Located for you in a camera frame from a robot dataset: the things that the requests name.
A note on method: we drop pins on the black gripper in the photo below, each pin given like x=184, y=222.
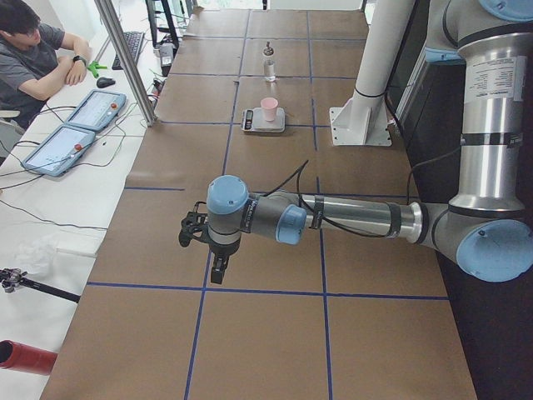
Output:
x=221, y=249

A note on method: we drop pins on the pink plastic cup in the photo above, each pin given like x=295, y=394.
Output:
x=269, y=107

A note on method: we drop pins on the glass sauce bottle metal spout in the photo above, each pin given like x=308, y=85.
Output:
x=269, y=63

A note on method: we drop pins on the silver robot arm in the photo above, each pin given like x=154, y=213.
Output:
x=481, y=227

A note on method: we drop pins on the white digital kitchen scale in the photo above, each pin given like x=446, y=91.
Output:
x=253, y=121

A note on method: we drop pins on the blue teach pendant far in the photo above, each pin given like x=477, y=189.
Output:
x=96, y=111

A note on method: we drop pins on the blue teach pendant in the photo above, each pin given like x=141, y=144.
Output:
x=96, y=111
x=59, y=151

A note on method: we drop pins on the blue teach pendant near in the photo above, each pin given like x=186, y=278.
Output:
x=59, y=151

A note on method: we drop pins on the black computer mouse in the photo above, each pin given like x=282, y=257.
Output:
x=105, y=82

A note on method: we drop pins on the red cylinder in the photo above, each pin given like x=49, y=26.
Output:
x=27, y=359

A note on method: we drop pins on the green plastic tool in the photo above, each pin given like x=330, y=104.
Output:
x=94, y=68

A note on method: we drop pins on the black computer keyboard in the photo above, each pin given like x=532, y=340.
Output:
x=134, y=41

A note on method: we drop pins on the person in grey shirt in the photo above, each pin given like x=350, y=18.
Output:
x=37, y=60

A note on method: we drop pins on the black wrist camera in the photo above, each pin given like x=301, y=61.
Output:
x=194, y=226

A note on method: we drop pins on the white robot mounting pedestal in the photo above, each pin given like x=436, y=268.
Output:
x=362, y=121

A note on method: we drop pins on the aluminium frame post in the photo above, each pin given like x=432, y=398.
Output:
x=113, y=26

